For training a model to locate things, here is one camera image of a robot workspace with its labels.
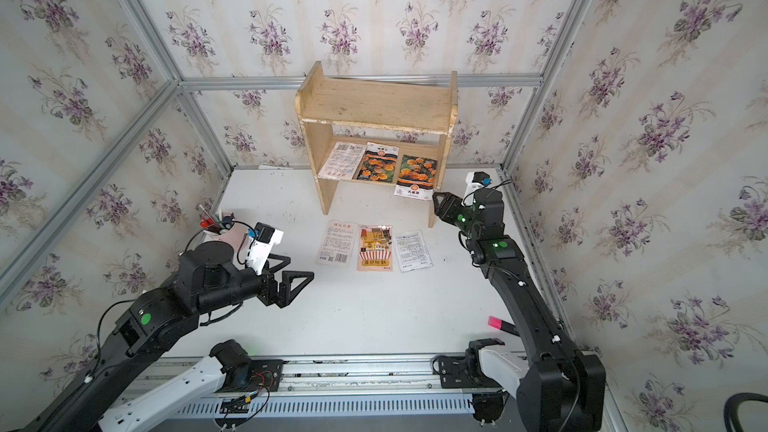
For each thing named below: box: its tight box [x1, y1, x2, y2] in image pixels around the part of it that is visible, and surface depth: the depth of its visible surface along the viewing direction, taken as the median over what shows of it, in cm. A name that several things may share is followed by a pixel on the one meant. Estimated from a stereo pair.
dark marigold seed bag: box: [357, 142, 399, 183], surface depth 95 cm
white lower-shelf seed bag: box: [318, 142, 367, 180], surface depth 95 cm
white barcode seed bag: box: [315, 220, 359, 268], surface depth 100 cm
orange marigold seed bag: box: [394, 154, 437, 201], surface depth 90 cm
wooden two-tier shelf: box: [295, 61, 458, 228], surface depth 84 cm
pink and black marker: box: [488, 316, 520, 337], surface depth 82 cm
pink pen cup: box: [200, 211, 248, 266], surface depth 91 cm
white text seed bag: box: [394, 229, 433, 273], surface depth 98 cm
